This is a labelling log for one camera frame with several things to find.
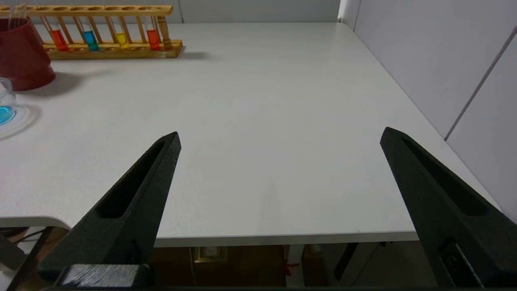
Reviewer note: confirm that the red plastic cup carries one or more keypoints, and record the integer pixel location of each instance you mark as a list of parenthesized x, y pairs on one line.
[(22, 60)]

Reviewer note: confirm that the clear glass beaker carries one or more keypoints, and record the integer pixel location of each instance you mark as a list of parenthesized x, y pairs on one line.
[(5, 113)]

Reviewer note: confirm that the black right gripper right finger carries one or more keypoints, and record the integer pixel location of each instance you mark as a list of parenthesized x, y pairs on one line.
[(456, 226)]

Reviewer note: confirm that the white power socket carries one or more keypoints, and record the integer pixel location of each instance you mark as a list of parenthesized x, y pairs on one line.
[(211, 254)]

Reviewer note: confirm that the test tube with yellow pigment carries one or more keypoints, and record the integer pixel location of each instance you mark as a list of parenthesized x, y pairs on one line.
[(121, 40)]

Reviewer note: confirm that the test tube with red pigment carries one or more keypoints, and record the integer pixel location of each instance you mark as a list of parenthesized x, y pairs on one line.
[(153, 39), (59, 40)]

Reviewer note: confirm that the white table leg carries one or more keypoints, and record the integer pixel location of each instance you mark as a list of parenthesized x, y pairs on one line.
[(295, 258)]

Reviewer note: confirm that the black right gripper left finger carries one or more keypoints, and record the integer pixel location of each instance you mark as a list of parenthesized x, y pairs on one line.
[(121, 226)]

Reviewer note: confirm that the wooden test tube rack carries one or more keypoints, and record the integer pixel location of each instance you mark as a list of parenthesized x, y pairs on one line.
[(121, 52)]

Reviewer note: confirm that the black slanted metal bar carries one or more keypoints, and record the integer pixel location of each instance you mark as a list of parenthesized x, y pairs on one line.
[(346, 260)]

